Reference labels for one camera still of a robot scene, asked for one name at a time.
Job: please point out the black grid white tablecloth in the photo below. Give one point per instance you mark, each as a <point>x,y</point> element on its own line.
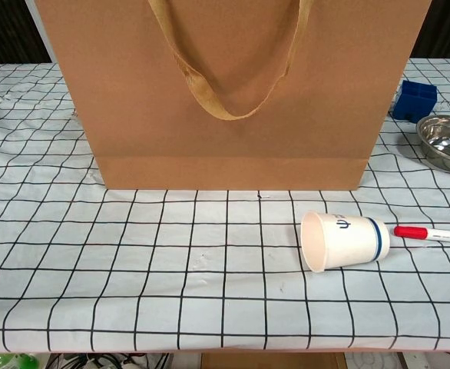
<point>133,250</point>

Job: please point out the red-capped white marker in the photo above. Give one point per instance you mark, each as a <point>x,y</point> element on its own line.
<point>411,232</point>

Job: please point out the white paper cup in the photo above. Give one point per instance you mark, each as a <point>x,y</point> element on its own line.
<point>348,242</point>

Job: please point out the brown cardboard board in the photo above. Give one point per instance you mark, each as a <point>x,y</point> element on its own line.
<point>271,361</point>

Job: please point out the bright green plastic item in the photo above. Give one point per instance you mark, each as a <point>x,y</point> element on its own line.
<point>10,362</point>

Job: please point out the stainless steel bowl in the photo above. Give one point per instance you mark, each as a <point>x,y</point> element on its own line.
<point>447,142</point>

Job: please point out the brown paper bag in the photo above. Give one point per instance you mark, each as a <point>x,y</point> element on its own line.
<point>133,115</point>

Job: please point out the blue plastic box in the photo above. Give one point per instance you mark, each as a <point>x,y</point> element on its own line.
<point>415,100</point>

